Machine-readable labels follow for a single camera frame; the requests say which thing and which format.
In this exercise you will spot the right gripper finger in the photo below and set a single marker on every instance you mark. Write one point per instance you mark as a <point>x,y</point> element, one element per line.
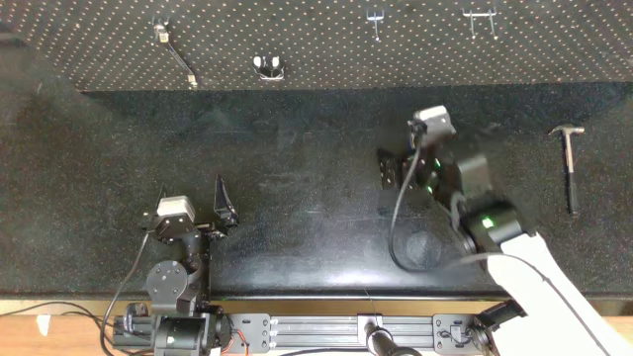
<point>388,170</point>

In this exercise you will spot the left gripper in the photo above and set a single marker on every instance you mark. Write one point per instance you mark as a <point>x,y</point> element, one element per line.
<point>173,231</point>

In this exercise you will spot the hammer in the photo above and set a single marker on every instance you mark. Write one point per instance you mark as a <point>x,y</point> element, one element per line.
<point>569,163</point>

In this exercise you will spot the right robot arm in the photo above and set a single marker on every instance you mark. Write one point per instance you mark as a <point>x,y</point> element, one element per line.
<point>544,296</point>

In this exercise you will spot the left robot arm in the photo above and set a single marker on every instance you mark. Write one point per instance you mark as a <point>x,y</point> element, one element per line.
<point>168,284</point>

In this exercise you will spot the black pegboard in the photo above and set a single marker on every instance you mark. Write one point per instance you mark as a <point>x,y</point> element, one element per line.
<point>321,44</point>

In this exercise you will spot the metal hook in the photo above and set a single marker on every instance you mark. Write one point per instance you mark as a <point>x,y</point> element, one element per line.
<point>376,22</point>
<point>159,22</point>
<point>277,78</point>
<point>474,22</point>

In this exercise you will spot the black and white pliers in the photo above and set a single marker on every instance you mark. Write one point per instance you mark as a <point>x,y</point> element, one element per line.
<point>258,62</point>

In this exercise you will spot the wrench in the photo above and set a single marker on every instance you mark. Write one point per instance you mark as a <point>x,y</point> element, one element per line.
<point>177,55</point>

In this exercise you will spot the white paper tag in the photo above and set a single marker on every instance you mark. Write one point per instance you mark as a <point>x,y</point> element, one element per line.
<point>43,324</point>

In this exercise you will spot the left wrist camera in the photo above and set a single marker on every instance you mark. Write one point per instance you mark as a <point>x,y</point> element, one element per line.
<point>175,207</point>

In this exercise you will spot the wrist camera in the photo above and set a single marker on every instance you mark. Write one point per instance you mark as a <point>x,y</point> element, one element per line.
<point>435,121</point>
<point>175,207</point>

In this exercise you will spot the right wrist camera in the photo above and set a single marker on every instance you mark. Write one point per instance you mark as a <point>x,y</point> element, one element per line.
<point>435,121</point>

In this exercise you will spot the mounting rail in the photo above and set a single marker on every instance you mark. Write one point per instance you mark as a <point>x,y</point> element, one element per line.
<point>316,333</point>

